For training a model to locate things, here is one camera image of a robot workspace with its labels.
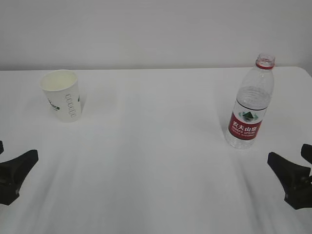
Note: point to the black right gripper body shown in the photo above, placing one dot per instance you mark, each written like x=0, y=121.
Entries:
x=299, y=194

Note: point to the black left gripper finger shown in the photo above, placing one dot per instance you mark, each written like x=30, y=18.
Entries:
x=14, y=172
x=1, y=147

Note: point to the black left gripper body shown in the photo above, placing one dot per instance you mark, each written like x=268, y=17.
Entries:
x=9, y=192

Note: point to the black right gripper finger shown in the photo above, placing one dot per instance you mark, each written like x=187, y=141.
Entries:
x=291, y=176
x=306, y=152

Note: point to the clear Nongfu Spring water bottle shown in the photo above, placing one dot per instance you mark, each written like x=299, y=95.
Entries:
x=252, y=100

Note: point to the white paper cup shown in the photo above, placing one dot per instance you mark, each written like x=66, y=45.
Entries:
x=62, y=92

